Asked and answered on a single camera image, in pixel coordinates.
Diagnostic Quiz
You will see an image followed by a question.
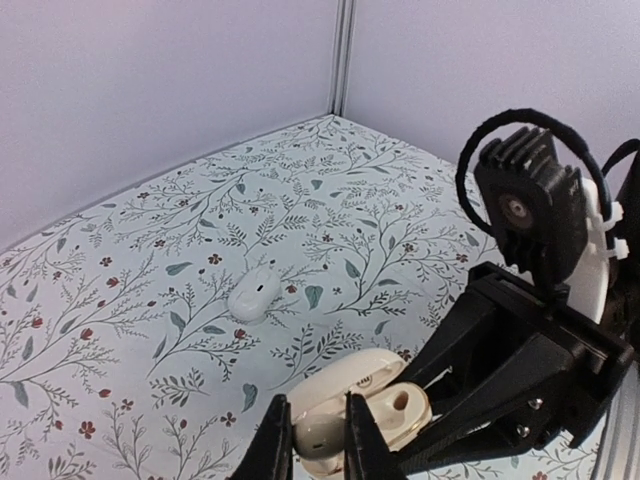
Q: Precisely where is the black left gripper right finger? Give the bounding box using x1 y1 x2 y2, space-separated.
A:
344 393 408 480

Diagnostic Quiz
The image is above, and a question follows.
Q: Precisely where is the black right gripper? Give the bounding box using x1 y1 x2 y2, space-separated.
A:
392 262 632 475

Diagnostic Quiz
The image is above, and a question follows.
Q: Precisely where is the white earbud charging case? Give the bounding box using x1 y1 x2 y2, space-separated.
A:
287 348 434 476

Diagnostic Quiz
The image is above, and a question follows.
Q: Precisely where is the white earbud on mat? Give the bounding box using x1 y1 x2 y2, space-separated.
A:
227 266 281 325

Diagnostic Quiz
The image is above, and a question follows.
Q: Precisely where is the floral patterned mat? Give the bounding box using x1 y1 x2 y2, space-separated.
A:
0 113 611 480

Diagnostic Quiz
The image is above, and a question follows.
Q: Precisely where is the right aluminium frame post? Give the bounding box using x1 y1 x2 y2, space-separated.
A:
328 0 356 116

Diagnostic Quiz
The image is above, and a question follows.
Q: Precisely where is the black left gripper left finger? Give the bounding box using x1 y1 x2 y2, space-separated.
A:
232 394 293 480

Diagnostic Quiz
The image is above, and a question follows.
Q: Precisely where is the white earbud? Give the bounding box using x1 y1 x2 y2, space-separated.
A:
293 414 346 461
227 266 281 325

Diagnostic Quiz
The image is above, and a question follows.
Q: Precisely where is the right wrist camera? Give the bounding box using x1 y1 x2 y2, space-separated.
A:
474 127 611 322

